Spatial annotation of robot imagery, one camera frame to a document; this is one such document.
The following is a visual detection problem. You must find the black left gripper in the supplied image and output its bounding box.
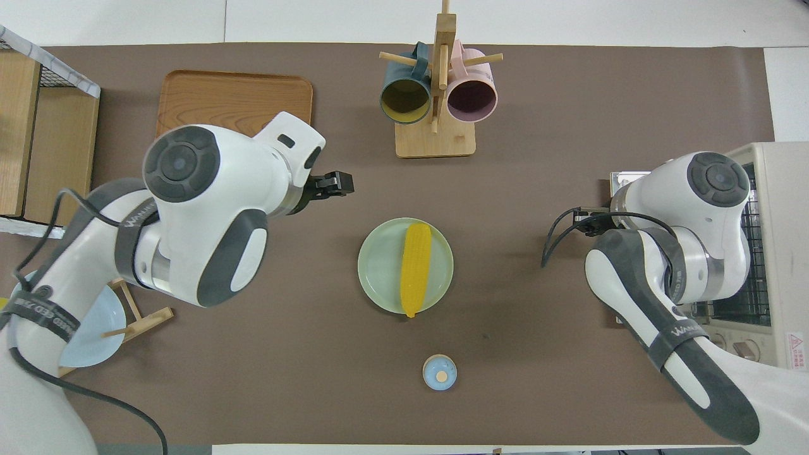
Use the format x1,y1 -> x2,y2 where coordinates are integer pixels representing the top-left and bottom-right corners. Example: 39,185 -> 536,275
288,171 -> 355,215

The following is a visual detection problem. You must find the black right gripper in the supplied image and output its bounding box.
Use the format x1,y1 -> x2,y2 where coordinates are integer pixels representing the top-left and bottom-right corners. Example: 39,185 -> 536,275
574,202 -> 623,238

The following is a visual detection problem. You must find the pale green round plate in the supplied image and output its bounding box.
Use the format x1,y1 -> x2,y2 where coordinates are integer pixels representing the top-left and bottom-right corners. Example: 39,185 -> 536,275
358,217 -> 454,315

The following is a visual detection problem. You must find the yellow corn cob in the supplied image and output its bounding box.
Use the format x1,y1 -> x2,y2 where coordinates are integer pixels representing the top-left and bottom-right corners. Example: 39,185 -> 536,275
400,222 -> 432,319

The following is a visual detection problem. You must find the beige toaster oven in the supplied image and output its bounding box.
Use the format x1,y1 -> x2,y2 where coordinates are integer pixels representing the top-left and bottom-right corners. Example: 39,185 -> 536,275
610,142 -> 809,373

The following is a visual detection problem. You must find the wooden mug tree stand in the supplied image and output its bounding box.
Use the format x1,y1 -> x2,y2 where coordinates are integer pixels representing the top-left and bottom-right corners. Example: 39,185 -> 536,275
379,0 -> 504,159

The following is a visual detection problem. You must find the dark blue mug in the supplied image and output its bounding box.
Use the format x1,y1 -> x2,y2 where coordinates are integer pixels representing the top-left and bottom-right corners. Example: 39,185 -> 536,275
379,43 -> 432,125

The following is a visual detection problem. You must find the brown table mat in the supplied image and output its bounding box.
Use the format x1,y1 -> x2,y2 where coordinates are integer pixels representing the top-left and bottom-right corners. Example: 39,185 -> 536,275
0,43 -> 806,446

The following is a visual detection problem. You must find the brown wooden tray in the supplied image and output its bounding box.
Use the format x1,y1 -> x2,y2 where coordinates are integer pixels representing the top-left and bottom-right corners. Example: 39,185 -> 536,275
156,70 -> 313,143

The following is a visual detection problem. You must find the pink mug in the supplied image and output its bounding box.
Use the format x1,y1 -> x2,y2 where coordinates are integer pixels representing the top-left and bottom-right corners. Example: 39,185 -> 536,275
446,40 -> 499,124

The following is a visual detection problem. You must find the small blue call bell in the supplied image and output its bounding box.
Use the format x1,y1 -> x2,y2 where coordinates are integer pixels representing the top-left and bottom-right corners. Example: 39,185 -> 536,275
422,354 -> 458,391

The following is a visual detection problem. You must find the wooden plate rack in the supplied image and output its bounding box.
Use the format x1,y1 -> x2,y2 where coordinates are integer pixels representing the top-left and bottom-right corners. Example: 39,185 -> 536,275
60,278 -> 174,380

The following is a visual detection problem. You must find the light blue plate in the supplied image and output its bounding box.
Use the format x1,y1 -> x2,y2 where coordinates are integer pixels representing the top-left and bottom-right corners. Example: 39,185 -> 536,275
9,272 -> 126,368

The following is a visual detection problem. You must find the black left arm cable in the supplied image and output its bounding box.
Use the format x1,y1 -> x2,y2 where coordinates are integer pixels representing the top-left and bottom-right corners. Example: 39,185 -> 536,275
9,188 -> 168,455

